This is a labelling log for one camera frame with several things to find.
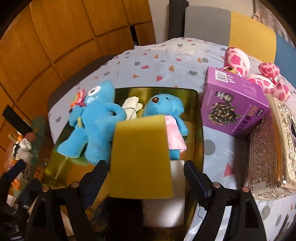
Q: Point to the grey yellow blue chair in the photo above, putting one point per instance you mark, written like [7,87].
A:
[232,29]

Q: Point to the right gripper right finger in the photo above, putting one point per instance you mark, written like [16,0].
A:
[200,184]

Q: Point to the yellow sponge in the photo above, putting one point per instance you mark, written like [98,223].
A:
[140,160]

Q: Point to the purple snack box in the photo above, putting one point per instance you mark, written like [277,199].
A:
[231,104]

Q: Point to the small blue bear pink dress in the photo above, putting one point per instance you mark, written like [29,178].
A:
[171,107]

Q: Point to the patterned plastic tablecloth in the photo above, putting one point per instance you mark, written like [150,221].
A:
[181,63]

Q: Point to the ornate silver tissue box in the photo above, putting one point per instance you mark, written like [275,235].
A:
[271,166]

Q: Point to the wooden wardrobe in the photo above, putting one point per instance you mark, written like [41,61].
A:
[54,48]

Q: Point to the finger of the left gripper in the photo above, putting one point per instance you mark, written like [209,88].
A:
[8,177]

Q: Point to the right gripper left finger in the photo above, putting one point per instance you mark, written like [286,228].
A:
[92,182]

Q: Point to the gold metal tin tray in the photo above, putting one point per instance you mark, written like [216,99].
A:
[123,219]

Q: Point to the large blue plush monster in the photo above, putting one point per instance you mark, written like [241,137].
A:
[94,122]

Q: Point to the pink patterned curtain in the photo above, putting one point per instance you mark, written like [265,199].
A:
[263,15]

